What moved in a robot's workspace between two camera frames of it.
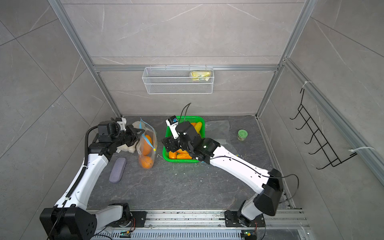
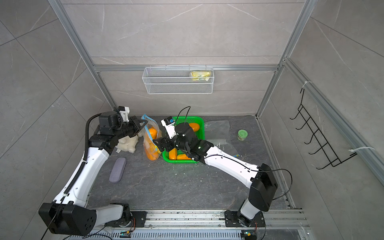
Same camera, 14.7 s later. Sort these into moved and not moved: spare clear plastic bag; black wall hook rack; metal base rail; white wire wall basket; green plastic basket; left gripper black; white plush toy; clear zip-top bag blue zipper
Moved: left gripper black; clear zip-top bag blue zipper
Not moved: metal base rail; white wire wall basket; white plush toy; spare clear plastic bag; black wall hook rack; green plastic basket
